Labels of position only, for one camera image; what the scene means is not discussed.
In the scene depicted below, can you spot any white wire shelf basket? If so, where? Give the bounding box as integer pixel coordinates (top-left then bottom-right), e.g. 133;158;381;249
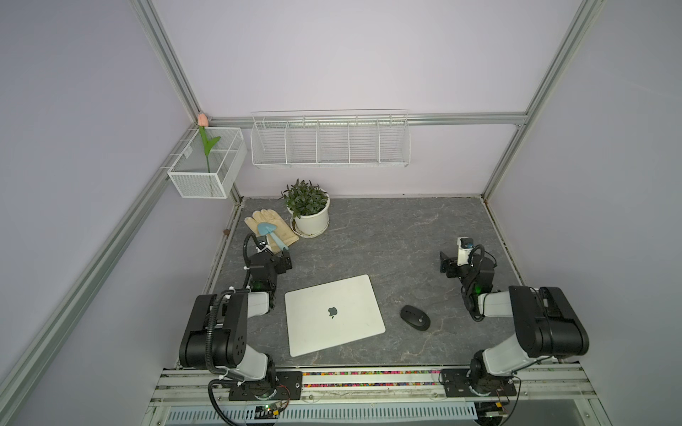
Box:
250;109;411;169

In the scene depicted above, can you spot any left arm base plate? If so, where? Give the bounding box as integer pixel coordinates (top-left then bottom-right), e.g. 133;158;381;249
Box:
228;370;303;402

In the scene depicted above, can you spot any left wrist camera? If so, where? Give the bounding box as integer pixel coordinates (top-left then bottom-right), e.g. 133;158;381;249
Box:
256;236;269;252

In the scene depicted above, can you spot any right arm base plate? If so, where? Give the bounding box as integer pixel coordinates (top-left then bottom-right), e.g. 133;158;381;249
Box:
439;368;517;398

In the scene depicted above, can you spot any white mesh wall box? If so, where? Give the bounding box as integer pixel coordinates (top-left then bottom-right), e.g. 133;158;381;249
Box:
167;127;247;199

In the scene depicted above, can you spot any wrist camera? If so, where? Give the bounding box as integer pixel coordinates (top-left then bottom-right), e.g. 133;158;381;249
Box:
456;237;475;266
256;236;269;252

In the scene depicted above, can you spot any blue garden trowel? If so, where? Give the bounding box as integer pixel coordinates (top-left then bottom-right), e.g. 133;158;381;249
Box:
257;222;289;251

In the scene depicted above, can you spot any potted green plant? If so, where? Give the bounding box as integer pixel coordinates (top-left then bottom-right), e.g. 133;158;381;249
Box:
281;179;330;238

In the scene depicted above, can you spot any silver laptop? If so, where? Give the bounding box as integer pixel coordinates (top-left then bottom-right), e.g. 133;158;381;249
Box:
284;274;385;358

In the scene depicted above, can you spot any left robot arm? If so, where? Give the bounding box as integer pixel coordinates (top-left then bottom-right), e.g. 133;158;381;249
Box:
179;233;292;399

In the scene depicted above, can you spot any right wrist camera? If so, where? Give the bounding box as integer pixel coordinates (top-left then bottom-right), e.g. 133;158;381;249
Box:
456;237;475;266

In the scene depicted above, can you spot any beige work glove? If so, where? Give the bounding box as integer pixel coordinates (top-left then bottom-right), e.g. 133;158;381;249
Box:
244;209;299;254

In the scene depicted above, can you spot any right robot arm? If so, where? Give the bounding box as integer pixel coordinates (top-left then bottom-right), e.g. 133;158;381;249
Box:
439;238;590;397

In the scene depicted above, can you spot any aluminium front rail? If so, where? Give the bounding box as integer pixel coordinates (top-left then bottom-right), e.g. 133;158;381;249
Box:
142;363;611;425

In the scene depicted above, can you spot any pink artificial tulip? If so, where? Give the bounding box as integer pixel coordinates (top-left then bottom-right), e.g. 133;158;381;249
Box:
197;113;221;173

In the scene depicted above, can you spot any black wireless mouse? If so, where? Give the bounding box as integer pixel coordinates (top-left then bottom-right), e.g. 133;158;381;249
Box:
400;305;431;331

